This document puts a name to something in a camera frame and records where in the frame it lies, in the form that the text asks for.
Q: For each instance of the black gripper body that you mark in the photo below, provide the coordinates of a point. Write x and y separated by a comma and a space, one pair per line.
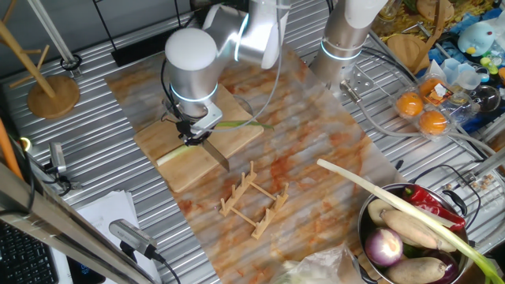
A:
195, 136

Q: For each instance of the steel cleaver knife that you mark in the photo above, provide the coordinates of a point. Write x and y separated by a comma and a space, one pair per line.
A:
217, 155

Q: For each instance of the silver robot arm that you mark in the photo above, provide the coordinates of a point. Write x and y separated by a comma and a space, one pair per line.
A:
193, 67

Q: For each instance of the wooden cutting board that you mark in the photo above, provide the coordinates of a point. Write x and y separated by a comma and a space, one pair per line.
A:
185, 173

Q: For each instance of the wooden knife rack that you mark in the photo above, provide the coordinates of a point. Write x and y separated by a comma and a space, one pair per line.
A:
240, 195

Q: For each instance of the black stand base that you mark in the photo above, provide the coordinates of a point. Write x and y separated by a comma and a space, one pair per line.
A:
138, 49

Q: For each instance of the orange marble pattern mat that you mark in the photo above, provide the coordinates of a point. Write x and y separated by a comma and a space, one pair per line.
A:
307, 130

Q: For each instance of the white paper sheets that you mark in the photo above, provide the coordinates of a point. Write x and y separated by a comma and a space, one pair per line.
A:
106, 209

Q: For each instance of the wooden mug tree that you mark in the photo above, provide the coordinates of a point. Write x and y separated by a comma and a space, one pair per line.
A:
53, 98

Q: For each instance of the grey metal stand rod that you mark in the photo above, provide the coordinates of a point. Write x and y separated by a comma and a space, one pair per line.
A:
53, 35

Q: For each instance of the black smartphone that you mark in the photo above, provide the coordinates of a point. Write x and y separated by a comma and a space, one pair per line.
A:
84, 272

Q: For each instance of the clear plastic bag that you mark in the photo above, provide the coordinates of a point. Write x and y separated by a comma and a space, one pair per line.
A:
315, 268

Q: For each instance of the orange tube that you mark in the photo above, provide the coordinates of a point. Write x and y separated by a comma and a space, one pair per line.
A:
8, 150

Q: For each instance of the steel cooking pot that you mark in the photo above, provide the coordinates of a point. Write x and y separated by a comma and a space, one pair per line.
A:
365, 232

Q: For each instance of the pale potato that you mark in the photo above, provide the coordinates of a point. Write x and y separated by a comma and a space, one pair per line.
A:
376, 211

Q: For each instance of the small black plug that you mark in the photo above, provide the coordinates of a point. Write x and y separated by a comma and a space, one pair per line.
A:
399, 165

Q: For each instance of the long white green leek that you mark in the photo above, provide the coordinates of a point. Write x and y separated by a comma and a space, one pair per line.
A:
394, 201

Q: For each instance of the black keyboard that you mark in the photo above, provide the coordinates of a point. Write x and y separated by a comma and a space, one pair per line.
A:
23, 260

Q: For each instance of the orange fruit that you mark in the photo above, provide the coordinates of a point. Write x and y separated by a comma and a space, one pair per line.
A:
409, 104
432, 123
428, 87

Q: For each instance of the purple onion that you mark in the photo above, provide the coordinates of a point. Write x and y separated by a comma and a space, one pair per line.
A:
383, 247

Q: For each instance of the wooden stand with curved stem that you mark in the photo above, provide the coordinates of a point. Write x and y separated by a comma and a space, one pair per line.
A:
406, 51

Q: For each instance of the long sweet potato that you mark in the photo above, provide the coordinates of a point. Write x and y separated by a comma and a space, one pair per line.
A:
410, 229

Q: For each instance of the yellow patterned sheet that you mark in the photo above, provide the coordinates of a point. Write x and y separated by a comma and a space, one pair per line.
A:
402, 19

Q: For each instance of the green pepper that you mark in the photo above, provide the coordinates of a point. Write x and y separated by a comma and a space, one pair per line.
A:
412, 251

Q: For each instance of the red pepper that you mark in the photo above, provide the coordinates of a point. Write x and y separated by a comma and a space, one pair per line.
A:
434, 207

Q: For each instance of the blue cloth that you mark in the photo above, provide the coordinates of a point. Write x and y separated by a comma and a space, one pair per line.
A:
438, 55

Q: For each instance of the stubby sweet potato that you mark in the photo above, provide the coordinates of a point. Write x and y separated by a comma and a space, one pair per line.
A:
414, 271

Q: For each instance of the clear plastic fruit box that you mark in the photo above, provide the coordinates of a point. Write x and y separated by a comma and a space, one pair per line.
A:
453, 108

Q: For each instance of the clear plastic measuring cups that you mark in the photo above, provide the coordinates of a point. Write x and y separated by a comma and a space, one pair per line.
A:
461, 75

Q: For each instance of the dark purple eggplant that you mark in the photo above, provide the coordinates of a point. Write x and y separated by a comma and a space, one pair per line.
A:
450, 270

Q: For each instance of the round glass bowl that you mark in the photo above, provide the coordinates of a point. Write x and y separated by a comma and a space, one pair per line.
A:
486, 98

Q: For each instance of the aluminium profile bar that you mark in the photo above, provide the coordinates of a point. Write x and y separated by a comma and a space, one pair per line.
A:
489, 163

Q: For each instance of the blue plush toy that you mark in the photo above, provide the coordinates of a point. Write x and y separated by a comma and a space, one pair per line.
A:
475, 39

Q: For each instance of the green yellow toy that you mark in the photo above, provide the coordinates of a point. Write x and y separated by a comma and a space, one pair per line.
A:
489, 65

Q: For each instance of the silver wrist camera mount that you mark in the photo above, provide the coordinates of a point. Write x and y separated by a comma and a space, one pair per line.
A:
211, 118

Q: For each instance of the silver depth camera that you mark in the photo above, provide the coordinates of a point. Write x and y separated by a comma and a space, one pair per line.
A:
58, 157
132, 234

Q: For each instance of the aluminium frame beam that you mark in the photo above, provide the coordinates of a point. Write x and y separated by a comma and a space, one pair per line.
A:
59, 232

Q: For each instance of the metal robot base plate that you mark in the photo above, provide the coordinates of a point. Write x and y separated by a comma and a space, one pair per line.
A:
361, 81

